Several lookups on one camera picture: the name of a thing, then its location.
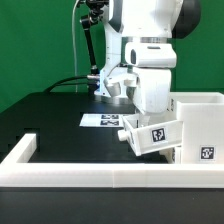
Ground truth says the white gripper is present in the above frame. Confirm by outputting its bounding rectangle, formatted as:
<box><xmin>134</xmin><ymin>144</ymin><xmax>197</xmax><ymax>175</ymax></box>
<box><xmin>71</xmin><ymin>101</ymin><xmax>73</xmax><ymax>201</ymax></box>
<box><xmin>132</xmin><ymin>68</ymin><xmax>171</xmax><ymax>127</ymax></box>

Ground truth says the white drawer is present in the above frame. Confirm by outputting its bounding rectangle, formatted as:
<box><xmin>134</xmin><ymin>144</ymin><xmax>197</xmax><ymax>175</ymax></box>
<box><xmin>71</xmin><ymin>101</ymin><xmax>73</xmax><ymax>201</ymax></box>
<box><xmin>159</xmin><ymin>146</ymin><xmax>181</xmax><ymax>164</ymax></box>
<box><xmin>118</xmin><ymin>114</ymin><xmax>183</xmax><ymax>156</ymax></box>

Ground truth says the white front drawer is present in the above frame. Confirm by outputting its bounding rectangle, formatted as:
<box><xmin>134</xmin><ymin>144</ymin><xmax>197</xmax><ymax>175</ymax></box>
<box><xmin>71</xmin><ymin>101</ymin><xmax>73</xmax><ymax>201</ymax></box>
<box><xmin>159</xmin><ymin>146</ymin><xmax>181</xmax><ymax>164</ymax></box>

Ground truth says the white drawer cabinet box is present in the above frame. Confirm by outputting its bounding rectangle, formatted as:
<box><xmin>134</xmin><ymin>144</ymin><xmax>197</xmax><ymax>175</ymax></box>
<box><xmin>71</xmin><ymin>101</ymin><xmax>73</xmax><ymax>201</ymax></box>
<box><xmin>169</xmin><ymin>92</ymin><xmax>224</xmax><ymax>164</ymax></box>

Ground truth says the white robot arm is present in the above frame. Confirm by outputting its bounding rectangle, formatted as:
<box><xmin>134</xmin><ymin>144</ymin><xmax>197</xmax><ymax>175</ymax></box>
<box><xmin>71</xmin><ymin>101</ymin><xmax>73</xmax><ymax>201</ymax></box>
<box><xmin>96</xmin><ymin>0</ymin><xmax>201</xmax><ymax>127</ymax></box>

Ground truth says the white tag sheet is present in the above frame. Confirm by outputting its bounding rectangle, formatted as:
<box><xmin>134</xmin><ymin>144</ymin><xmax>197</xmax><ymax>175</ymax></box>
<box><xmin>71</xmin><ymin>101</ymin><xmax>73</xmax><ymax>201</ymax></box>
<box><xmin>80</xmin><ymin>113</ymin><xmax>125</xmax><ymax>127</ymax></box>

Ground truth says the white U-shaped boundary fence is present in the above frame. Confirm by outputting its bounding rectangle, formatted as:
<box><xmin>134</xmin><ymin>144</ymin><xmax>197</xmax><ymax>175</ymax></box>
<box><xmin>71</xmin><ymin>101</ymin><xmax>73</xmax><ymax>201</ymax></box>
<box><xmin>0</xmin><ymin>134</ymin><xmax>224</xmax><ymax>188</ymax></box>

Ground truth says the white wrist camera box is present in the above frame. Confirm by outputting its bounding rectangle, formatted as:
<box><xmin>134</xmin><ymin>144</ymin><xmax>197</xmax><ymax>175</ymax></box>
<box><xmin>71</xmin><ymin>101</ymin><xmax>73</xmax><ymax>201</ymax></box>
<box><xmin>104</xmin><ymin>73</ymin><xmax>137</xmax><ymax>99</ymax></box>

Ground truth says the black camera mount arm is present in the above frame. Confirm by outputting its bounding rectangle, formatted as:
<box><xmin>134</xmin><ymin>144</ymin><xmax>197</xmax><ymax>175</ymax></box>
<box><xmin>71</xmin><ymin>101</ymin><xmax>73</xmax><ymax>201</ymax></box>
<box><xmin>80</xmin><ymin>0</ymin><xmax>109</xmax><ymax>75</ymax></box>

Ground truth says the white thin cable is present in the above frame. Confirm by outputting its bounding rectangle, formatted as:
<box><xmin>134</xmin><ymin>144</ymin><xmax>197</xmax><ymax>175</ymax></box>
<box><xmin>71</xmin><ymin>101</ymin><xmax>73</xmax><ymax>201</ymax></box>
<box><xmin>71</xmin><ymin>0</ymin><xmax>83</xmax><ymax>94</ymax></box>

